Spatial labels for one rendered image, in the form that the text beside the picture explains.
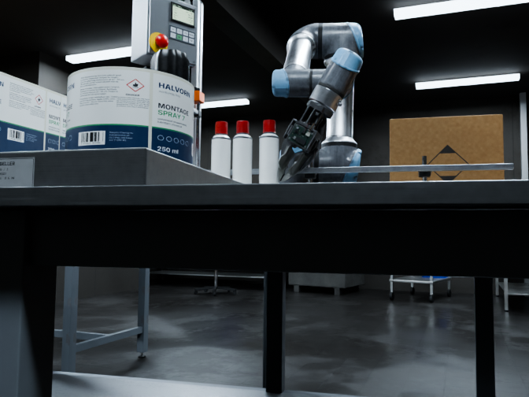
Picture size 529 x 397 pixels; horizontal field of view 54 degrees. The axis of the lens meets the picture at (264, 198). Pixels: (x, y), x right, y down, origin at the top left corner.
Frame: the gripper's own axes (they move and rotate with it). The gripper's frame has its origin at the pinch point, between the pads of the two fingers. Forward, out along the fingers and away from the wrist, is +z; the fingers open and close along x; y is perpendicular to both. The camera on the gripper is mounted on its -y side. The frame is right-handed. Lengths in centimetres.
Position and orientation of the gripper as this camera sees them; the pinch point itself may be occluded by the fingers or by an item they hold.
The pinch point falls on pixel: (283, 177)
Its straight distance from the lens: 134.0
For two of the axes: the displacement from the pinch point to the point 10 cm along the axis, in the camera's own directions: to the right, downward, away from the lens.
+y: -2.4, -0.7, -9.7
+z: -4.9, 8.7, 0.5
